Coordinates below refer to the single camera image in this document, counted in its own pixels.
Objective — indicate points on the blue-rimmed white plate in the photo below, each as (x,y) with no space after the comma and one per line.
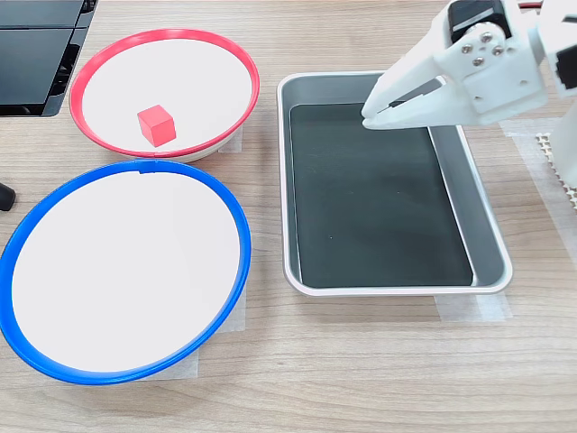
(126,270)

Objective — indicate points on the black flat device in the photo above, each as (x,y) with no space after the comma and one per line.
(27,67)

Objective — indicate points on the black tray mat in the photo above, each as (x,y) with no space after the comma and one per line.
(374,203)

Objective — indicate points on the red-rimmed white plate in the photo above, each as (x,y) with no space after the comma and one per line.
(180,76)

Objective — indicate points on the steel tray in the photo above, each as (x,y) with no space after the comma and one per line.
(478,216)

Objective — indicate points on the black rounded foot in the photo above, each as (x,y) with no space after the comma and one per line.
(5,197)

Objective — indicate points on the pale perforated base plate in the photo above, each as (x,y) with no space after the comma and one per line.
(544,149)

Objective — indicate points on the red cube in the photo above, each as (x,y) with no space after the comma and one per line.
(155,126)

